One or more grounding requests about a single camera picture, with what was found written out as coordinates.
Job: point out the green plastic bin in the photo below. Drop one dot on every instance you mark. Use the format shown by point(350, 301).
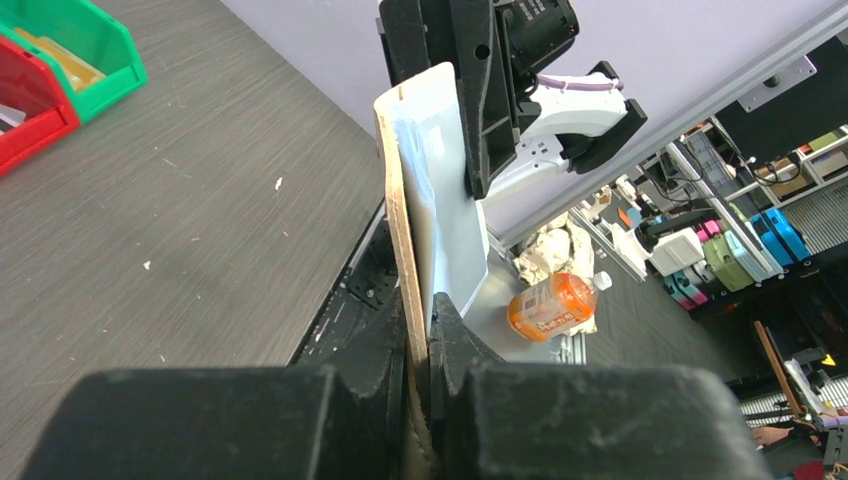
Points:
point(92, 55)

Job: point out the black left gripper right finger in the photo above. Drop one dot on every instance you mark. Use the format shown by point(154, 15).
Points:
point(500, 420)

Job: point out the red plastic bin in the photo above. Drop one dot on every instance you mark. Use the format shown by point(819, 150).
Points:
point(29, 86)

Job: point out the orange drink bottle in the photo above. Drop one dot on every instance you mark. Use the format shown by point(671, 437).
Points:
point(556, 305)

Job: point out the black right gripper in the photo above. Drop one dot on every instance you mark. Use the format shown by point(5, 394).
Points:
point(416, 35)

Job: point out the yellow card in green bin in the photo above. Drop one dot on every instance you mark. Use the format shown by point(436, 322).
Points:
point(80, 74)

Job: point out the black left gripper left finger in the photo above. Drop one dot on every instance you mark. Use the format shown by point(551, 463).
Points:
point(337, 419)

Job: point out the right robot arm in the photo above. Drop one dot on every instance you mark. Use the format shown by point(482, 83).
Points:
point(571, 124)

